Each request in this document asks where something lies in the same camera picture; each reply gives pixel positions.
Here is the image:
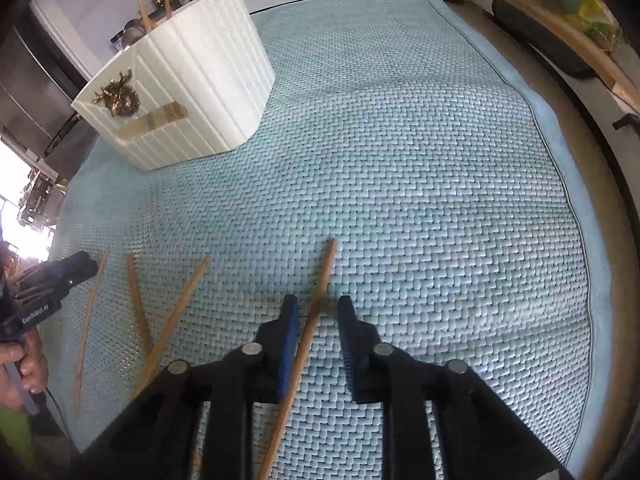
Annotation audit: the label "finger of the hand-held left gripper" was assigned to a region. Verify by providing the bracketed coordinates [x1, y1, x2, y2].
[47, 251, 99, 292]

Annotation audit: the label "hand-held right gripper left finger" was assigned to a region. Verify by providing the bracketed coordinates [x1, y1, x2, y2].
[75, 294, 301, 480]

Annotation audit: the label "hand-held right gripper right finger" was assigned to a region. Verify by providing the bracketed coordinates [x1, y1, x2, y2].
[336, 295, 576, 480]

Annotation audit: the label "cream ribbed utensil holder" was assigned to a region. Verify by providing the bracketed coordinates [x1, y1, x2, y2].
[71, 0, 276, 172]

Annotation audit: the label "person's left hand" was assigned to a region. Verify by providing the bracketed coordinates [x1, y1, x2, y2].
[0, 327, 49, 413]

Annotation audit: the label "grey refrigerator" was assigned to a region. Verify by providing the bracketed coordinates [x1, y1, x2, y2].
[0, 25, 96, 161]

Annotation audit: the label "light blue woven mat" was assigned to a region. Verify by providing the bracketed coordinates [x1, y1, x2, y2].
[47, 0, 613, 480]

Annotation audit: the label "wooden cutting board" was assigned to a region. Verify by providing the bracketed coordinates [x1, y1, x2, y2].
[492, 0, 640, 111]

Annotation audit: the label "yellow green cloth bundle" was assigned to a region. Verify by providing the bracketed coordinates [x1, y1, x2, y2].
[560, 0, 626, 53]

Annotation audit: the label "black cable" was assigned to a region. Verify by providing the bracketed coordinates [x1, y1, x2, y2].
[44, 387, 73, 443]

